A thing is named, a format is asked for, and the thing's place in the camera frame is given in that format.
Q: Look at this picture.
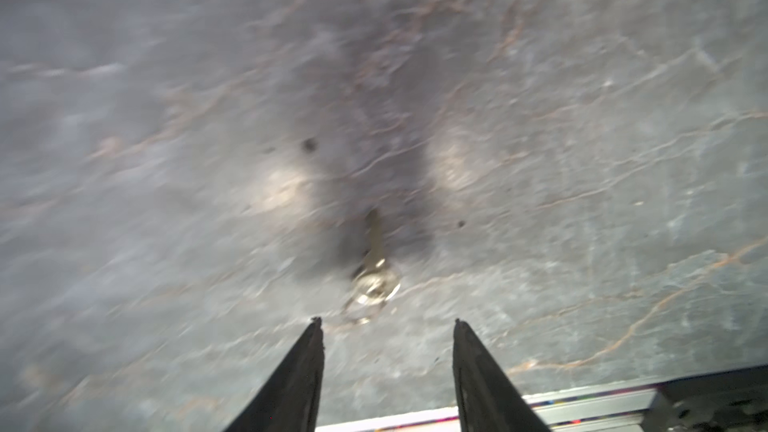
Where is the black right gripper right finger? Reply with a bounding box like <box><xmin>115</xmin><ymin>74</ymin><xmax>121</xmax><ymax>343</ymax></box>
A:
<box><xmin>452</xmin><ymin>319</ymin><xmax>549</xmax><ymax>432</ymax></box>

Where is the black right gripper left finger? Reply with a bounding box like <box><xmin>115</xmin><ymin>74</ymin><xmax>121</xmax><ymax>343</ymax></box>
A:
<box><xmin>225</xmin><ymin>317</ymin><xmax>325</xmax><ymax>432</ymax></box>

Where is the aluminium front mounting rail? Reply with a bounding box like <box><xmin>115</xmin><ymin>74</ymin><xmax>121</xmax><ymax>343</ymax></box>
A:
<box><xmin>318</xmin><ymin>386</ymin><xmax>656</xmax><ymax>432</ymax></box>

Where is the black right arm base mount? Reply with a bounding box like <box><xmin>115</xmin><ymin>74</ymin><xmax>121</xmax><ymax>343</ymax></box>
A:
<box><xmin>640</xmin><ymin>365</ymin><xmax>767</xmax><ymax>431</ymax></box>

